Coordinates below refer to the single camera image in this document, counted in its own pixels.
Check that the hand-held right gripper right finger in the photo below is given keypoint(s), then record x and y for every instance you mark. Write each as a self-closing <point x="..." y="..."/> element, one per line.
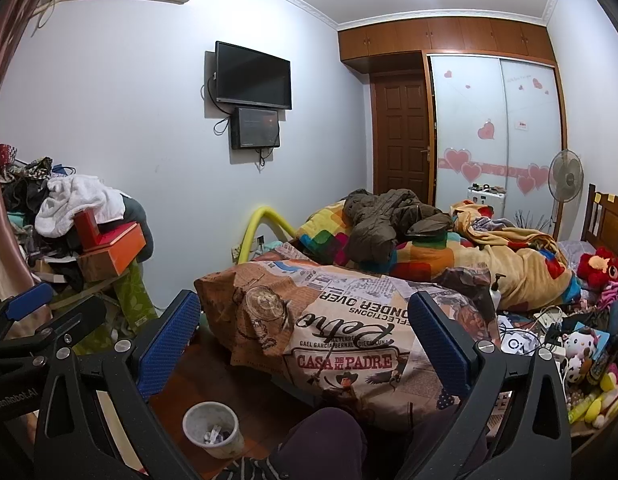
<point x="436" y="340"/>

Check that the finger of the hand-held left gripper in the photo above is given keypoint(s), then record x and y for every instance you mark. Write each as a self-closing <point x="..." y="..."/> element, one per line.
<point x="64" y="327"/>
<point x="31" y="300"/>

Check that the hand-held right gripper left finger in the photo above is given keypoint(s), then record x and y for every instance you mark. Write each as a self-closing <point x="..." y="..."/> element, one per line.
<point x="171" y="340"/>

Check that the white plastic cup bin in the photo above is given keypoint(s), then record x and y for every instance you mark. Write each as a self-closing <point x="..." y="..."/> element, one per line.
<point x="214" y="435"/>

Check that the green leaf print bag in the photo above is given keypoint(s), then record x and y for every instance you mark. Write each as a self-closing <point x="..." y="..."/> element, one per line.
<point x="136" y="295"/>

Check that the brown cardboard box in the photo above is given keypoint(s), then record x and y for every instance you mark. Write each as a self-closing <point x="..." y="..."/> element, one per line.
<point x="101" y="267"/>

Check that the white pump bottle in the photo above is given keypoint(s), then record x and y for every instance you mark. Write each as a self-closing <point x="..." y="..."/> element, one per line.
<point x="497" y="292"/>

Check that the red box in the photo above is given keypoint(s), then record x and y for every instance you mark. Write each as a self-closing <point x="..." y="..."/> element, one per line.
<point x="86" y="227"/>

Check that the orange box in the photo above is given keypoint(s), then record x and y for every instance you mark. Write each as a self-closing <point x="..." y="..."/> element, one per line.
<point x="119" y="245"/>

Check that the white towel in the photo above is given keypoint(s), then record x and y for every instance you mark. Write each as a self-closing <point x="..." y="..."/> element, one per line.
<point x="74" y="200"/>

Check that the yellow cartoon blanket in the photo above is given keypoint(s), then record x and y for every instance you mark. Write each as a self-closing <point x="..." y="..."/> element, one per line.
<point x="524" y="265"/>

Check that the newspaper print blanket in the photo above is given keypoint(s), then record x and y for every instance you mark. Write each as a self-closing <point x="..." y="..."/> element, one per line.
<point x="289" y="320"/>

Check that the brown padded jacket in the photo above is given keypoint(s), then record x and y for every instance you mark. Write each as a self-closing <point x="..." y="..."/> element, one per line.
<point x="379" y="225"/>

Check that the yellow foam tube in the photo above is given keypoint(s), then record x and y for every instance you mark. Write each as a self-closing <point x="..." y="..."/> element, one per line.
<point x="251" y="230"/>

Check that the white cat plush toy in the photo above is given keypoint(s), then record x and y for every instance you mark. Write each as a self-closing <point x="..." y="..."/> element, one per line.
<point x="579" y="345"/>

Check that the small white cabinet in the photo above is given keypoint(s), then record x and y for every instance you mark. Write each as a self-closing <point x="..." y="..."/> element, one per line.
<point x="484" y="197"/>

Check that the person's leg in purple pants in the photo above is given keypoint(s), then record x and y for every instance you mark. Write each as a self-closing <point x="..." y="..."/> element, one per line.
<point x="324" y="440"/>

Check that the grey striped cloth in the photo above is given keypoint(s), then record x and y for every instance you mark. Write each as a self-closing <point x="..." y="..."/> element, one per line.
<point x="259" y="470"/>

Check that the colourful patchwork quilt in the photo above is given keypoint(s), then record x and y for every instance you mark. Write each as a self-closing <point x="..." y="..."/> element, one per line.
<point x="324" y="230"/>

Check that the yellow plush toy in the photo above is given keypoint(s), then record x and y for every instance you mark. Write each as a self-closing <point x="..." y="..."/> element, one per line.
<point x="589" y="407"/>

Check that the red plush toy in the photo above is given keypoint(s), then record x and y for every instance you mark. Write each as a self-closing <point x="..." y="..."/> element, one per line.
<point x="599" y="267"/>

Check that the brown wooden door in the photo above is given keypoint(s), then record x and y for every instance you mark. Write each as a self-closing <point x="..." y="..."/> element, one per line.
<point x="401" y="135"/>

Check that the standing electric fan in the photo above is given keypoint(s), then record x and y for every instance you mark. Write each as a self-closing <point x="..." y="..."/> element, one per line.
<point x="566" y="175"/>

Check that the wooden bed headboard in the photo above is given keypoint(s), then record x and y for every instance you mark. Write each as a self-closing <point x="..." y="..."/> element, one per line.
<point x="609" y="220"/>

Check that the white wardrobe with pink hearts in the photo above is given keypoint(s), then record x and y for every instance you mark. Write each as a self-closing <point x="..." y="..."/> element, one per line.
<point x="469" y="105"/>

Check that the wooden overhead cabinet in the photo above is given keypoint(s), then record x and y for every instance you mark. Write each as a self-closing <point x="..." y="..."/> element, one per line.
<point x="439" y="40"/>

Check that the wall mounted black television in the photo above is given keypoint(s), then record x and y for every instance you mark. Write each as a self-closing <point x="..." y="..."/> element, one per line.
<point x="254" y="75"/>

